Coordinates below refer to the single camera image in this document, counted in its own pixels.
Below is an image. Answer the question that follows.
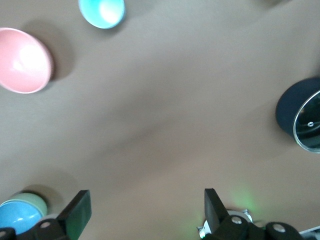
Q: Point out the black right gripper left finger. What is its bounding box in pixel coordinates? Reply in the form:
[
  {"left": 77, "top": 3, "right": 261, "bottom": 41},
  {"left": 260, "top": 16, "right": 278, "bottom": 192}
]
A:
[{"left": 33, "top": 189, "right": 92, "bottom": 240}]

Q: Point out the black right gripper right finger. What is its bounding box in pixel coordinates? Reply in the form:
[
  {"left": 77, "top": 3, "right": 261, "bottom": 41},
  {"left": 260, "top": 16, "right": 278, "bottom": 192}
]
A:
[{"left": 204, "top": 188, "right": 251, "bottom": 240}]

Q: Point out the pale green bowl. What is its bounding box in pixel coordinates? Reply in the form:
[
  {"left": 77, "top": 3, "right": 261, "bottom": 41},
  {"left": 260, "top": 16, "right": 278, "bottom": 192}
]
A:
[{"left": 2, "top": 192, "right": 49, "bottom": 219}]

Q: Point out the blue bowl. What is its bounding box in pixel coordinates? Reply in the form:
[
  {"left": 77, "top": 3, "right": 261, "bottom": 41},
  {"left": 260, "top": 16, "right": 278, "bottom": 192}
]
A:
[{"left": 0, "top": 201, "right": 42, "bottom": 236}]

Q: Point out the pink bowl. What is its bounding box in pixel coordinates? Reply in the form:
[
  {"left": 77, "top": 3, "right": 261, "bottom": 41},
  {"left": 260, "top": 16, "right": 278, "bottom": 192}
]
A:
[{"left": 0, "top": 27, "right": 55, "bottom": 95}]

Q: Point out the glass lid blue knob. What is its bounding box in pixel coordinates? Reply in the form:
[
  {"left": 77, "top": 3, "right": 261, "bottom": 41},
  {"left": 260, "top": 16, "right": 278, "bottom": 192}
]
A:
[{"left": 292, "top": 89, "right": 320, "bottom": 154}]

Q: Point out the light blue cup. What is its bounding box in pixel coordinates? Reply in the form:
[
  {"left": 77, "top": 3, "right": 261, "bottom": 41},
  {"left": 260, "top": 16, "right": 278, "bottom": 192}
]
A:
[{"left": 78, "top": 0, "right": 125, "bottom": 30}]

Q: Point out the black saucepan blue handle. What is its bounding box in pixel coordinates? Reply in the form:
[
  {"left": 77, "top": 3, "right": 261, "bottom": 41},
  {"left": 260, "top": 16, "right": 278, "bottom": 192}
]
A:
[{"left": 275, "top": 77, "right": 320, "bottom": 154}]

